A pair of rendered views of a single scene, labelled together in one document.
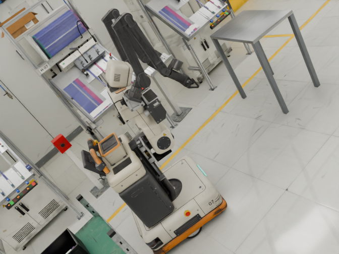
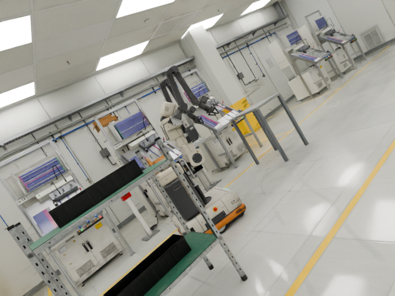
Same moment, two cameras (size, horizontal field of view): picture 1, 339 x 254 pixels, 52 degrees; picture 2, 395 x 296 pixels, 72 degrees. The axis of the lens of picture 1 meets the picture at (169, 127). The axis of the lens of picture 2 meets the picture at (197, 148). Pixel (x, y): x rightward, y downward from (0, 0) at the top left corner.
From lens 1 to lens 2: 1.22 m
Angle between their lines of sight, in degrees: 25
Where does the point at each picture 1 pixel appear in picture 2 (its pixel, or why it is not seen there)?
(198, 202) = (223, 201)
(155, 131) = (190, 148)
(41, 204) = (103, 245)
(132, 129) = not seen: hidden behind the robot
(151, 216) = (187, 209)
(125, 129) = not seen: hidden behind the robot
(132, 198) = (173, 191)
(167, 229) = (200, 221)
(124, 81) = (171, 111)
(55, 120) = (120, 204)
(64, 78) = (131, 153)
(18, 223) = (82, 259)
